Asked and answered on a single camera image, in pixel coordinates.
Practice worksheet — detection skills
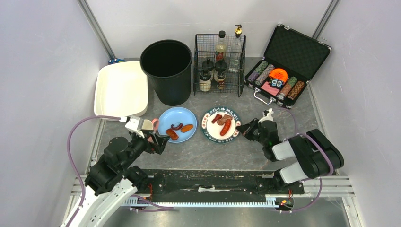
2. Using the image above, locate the white patterned rim plate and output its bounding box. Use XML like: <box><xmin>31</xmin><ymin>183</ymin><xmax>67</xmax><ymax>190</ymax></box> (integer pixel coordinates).
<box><xmin>201</xmin><ymin>106</ymin><xmax>242</xmax><ymax>144</ymax></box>

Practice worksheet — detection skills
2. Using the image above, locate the small dark spice jar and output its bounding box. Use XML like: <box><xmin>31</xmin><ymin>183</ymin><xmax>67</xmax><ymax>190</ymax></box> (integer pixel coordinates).
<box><xmin>217</xmin><ymin>72</ymin><xmax>226</xmax><ymax>89</ymax></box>

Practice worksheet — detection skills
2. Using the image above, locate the spice jar black lid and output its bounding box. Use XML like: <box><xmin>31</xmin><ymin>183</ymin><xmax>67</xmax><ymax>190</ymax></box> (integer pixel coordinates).
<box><xmin>201</xmin><ymin>58</ymin><xmax>215</xmax><ymax>72</ymax></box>
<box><xmin>214</xmin><ymin>59</ymin><xmax>227</xmax><ymax>74</ymax></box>
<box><xmin>199</xmin><ymin>69</ymin><xmax>211</xmax><ymax>92</ymax></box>

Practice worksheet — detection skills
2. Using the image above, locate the clear bottle gold pump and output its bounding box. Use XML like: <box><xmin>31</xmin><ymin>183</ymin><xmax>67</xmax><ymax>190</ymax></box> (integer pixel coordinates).
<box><xmin>228</xmin><ymin>24</ymin><xmax>242</xmax><ymax>73</ymax></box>

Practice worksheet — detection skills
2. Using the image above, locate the sauce bottle red label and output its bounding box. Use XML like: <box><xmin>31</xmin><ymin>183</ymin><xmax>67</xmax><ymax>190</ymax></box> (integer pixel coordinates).
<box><xmin>215</xmin><ymin>30</ymin><xmax>227</xmax><ymax>62</ymax></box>

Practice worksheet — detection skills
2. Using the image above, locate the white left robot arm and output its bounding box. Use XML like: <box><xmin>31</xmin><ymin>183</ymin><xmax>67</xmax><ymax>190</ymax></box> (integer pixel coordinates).
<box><xmin>62</xmin><ymin>131</ymin><xmax>170</xmax><ymax>227</ymax></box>

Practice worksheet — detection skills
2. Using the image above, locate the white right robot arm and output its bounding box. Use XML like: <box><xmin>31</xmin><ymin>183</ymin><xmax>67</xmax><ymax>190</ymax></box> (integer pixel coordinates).
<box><xmin>237</xmin><ymin>118</ymin><xmax>345</xmax><ymax>189</ymax></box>

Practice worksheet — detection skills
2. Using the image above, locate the red-brown meat roll toy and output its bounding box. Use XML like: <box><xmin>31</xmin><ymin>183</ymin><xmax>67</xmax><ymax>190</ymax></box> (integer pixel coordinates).
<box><xmin>166</xmin><ymin>128</ymin><xmax>179</xmax><ymax>141</ymax></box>

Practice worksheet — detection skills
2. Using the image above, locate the brown octopus tentacle toy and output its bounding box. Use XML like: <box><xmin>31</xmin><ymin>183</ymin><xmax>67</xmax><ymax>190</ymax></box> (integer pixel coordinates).
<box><xmin>171</xmin><ymin>123</ymin><xmax>183</xmax><ymax>131</ymax></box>

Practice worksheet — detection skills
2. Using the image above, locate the red sausage toy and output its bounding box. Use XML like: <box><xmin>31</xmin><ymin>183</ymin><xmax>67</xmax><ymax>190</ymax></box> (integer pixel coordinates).
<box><xmin>220</xmin><ymin>120</ymin><xmax>231</xmax><ymax>137</ymax></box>

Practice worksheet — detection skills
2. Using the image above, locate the blue plate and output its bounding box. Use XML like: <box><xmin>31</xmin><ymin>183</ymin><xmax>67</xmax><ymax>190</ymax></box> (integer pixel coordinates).
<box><xmin>157</xmin><ymin>107</ymin><xmax>197</xmax><ymax>143</ymax></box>

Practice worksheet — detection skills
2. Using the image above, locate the brown steak piece toy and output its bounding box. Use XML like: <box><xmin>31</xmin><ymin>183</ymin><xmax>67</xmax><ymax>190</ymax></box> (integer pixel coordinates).
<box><xmin>216</xmin><ymin>114</ymin><xmax>233</xmax><ymax>126</ymax></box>

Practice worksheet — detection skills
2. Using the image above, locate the orange nugget toy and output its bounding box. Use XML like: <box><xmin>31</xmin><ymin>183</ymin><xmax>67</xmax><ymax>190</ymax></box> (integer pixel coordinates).
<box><xmin>180</xmin><ymin>124</ymin><xmax>193</xmax><ymax>133</ymax></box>

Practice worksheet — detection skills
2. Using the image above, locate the red drumstick toy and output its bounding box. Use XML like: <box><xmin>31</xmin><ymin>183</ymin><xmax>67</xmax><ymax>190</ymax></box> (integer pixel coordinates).
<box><xmin>212</xmin><ymin>114</ymin><xmax>223</xmax><ymax>123</ymax></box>

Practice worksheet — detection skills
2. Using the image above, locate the pink card deck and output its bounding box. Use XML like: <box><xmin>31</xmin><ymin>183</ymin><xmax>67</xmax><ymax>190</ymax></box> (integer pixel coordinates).
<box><xmin>261</xmin><ymin>81</ymin><xmax>280</xmax><ymax>96</ymax></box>

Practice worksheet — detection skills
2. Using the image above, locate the blue dice box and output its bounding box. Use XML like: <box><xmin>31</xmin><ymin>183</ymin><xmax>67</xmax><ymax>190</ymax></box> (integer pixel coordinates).
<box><xmin>270</xmin><ymin>79</ymin><xmax>283</xmax><ymax>89</ymax></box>

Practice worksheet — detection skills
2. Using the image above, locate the black poker chip case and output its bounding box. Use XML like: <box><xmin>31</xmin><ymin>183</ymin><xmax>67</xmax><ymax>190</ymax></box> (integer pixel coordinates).
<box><xmin>244</xmin><ymin>24</ymin><xmax>332</xmax><ymax>109</ymax></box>

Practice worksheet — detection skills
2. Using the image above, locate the white rectangular basin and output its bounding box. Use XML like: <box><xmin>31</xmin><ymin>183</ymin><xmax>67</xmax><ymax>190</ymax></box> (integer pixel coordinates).
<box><xmin>94</xmin><ymin>61</ymin><xmax>148</xmax><ymax>117</ymax></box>

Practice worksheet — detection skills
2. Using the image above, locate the green brown chip roll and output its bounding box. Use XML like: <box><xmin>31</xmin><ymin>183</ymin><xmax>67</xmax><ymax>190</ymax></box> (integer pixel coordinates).
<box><xmin>277</xmin><ymin>77</ymin><xmax>298</xmax><ymax>100</ymax></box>

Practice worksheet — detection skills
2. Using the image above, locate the orange round toy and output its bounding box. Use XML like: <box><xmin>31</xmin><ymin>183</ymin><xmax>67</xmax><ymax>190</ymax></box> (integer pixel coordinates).
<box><xmin>269</xmin><ymin>68</ymin><xmax>288</xmax><ymax>82</ymax></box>

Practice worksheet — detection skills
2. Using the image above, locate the brown poker chip roll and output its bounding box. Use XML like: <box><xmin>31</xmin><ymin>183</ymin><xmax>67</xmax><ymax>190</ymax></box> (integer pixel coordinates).
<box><xmin>287</xmin><ymin>81</ymin><xmax>305</xmax><ymax>100</ymax></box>

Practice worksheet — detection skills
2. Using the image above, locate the pink poker chip roll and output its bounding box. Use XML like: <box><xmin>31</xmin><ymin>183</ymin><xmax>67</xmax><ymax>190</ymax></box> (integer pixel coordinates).
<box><xmin>255</xmin><ymin>64</ymin><xmax>275</xmax><ymax>86</ymax></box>

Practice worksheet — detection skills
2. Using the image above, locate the green poker chip roll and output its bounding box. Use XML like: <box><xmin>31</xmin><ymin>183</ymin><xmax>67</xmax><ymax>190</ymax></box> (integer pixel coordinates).
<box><xmin>247</xmin><ymin>61</ymin><xmax>268</xmax><ymax>82</ymax></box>

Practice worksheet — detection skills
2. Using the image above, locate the black trash bin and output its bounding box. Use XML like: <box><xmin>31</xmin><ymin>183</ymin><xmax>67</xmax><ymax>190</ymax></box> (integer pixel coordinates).
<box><xmin>140</xmin><ymin>40</ymin><xmax>193</xmax><ymax>106</ymax></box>

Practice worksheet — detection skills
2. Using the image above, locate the blue toy car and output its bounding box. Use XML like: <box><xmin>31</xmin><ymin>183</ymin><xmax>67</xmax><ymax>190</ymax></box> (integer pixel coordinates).
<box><xmin>108</xmin><ymin>58</ymin><xmax>125</xmax><ymax>65</ymax></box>

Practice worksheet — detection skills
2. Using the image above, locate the pink handled cream mug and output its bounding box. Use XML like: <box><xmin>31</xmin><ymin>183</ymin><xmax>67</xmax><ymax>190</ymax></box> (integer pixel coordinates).
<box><xmin>141</xmin><ymin>119</ymin><xmax>159</xmax><ymax>132</ymax></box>

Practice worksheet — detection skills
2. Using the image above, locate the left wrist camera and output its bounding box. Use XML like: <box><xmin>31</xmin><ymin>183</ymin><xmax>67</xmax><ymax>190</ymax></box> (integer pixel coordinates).
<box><xmin>124</xmin><ymin>116</ymin><xmax>145</xmax><ymax>138</ymax></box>

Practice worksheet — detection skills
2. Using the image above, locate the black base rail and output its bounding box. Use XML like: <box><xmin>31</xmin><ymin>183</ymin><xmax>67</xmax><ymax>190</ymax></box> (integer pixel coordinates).
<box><xmin>137</xmin><ymin>169</ymin><xmax>305</xmax><ymax>203</ymax></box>

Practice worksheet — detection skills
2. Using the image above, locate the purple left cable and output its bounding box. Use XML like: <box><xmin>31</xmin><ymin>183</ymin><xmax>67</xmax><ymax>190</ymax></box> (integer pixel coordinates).
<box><xmin>66</xmin><ymin>115</ymin><xmax>128</xmax><ymax>227</ymax></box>

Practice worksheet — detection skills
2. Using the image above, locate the purple cable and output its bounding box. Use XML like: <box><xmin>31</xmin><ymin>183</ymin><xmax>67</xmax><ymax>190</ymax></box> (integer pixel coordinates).
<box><xmin>66</xmin><ymin>115</ymin><xmax>128</xmax><ymax>227</ymax></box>
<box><xmin>275</xmin><ymin>109</ymin><xmax>334</xmax><ymax>214</ymax></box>

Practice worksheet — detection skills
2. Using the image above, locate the black wire basket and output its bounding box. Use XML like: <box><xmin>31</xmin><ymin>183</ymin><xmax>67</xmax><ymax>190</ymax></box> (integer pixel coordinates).
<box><xmin>192</xmin><ymin>34</ymin><xmax>246</xmax><ymax>97</ymax></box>

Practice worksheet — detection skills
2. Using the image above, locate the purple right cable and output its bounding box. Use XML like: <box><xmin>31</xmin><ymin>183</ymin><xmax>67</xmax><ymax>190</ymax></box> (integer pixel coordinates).
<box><xmin>275</xmin><ymin>109</ymin><xmax>334</xmax><ymax>214</ymax></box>

